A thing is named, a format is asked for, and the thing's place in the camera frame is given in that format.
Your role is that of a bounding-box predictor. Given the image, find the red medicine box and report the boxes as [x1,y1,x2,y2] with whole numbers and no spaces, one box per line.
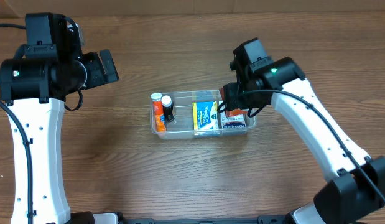
[219,87,248,118]

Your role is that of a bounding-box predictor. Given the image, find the white and navy medicine box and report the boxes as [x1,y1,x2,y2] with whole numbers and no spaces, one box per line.
[220,113,246,129]

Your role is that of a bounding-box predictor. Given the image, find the blue yellow VapoDrops box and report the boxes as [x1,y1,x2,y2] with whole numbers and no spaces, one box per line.
[192,101,219,131]

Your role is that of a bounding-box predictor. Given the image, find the black bottle white cap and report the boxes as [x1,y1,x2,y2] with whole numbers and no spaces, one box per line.
[161,95,175,122]

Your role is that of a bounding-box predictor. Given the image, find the orange tube white cap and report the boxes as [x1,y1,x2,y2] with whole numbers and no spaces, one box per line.
[151,93,166,132]

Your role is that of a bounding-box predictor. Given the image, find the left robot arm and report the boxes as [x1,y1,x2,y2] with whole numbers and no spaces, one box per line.
[0,12,123,224]

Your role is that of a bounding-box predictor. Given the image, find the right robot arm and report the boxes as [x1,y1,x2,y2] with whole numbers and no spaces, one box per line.
[218,39,385,224]

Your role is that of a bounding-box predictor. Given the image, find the clear plastic container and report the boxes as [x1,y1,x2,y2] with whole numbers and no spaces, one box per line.
[150,90,257,140]

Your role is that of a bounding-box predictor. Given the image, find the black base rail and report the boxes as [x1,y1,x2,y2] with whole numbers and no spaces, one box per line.
[70,211,305,224]

